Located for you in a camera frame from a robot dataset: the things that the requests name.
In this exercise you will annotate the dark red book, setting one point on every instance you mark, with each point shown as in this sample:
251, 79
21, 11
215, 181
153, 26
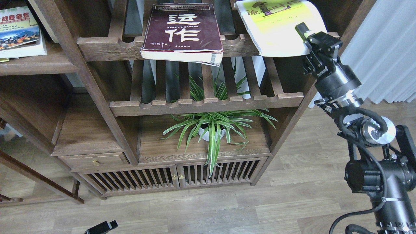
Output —
184, 32

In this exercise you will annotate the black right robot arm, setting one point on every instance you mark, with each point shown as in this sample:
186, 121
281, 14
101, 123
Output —
382, 155

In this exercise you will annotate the green spider plant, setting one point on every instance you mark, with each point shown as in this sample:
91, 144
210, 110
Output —
232, 121

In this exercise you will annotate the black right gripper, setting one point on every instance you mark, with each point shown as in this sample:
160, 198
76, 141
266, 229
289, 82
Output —
335, 82

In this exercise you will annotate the white pleated curtain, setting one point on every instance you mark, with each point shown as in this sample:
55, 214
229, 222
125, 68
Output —
382, 53

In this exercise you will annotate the yellow green book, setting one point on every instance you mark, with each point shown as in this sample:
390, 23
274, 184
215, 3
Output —
271, 25

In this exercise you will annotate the colourful 300 paperback book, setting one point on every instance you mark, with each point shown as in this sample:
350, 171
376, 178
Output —
20, 34

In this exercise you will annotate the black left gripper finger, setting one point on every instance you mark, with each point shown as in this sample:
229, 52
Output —
102, 228

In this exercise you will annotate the dark wooden bookshelf unit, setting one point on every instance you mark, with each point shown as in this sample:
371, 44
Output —
92, 98

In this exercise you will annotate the white plant pot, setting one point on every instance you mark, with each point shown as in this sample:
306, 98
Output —
205, 134

